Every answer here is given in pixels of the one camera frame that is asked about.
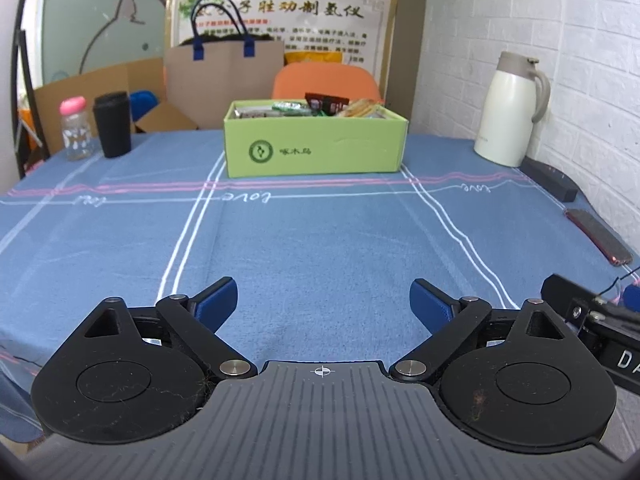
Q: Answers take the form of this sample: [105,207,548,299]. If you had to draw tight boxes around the dark red snack packet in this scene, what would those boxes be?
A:
[305,92,351,116]

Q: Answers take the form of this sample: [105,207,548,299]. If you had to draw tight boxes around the brown paper bag blue handles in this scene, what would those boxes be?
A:
[165,0,286,131]

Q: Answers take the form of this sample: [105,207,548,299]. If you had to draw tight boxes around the blue plastic object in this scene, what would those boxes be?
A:
[129,90,157,124]

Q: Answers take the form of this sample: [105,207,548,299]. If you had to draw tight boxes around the wall poster with green border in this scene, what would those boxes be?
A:
[166,0,399,107]

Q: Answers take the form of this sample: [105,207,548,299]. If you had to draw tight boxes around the black rectangular box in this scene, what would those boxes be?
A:
[520,156,581,204]

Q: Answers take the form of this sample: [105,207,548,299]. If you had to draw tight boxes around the blue striped tablecloth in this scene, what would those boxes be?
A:
[0,127,640,443]

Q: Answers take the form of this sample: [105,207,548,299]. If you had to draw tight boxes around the brown cardboard box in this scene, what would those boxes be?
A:
[32,57,201,171]

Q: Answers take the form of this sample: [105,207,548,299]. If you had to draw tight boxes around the white thermos jug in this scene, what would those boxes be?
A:
[473,51,552,168]

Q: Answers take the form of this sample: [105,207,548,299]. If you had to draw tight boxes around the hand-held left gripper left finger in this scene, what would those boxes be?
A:
[75,276,259,381]

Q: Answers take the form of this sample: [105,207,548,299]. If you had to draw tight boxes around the green candy wrapper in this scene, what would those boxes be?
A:
[272,101,311,119]

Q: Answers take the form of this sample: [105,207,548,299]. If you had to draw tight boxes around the green cardboard box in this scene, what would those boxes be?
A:
[222,99,410,180]

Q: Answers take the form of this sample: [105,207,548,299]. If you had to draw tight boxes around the clear bottle pink cap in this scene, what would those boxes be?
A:
[59,96,95,162]

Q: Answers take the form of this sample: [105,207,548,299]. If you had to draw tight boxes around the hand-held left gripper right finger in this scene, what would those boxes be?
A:
[389,278,571,382]

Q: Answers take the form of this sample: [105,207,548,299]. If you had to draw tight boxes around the black tumbler cup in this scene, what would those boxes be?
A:
[93,91,133,159]

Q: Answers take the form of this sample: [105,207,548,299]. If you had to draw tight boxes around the orange chair back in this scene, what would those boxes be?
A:
[272,62,381,104]

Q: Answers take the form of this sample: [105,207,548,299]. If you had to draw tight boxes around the red fried snack packet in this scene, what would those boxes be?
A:
[337,99,386,120]

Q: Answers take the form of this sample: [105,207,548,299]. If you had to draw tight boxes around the smartphone with red case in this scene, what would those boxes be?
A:
[564,208,635,267]

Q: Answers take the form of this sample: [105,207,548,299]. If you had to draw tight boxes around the frosted glass panel cat outline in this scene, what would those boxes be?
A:
[42,0,172,87]

